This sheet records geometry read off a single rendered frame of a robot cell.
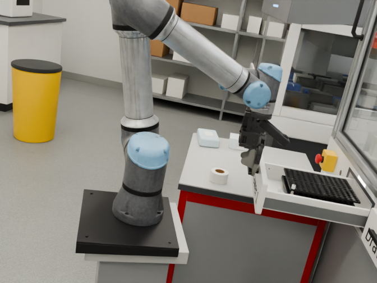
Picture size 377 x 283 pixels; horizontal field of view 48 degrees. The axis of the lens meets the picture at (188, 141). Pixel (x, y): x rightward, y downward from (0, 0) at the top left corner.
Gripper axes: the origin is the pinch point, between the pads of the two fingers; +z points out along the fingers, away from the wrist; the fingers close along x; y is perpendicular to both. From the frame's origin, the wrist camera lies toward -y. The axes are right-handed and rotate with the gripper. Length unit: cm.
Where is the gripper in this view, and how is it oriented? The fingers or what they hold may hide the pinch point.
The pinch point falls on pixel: (254, 170)
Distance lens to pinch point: 142.7
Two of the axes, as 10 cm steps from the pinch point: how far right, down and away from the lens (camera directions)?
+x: -1.0, 3.2, -9.4
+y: -9.8, -1.8, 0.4
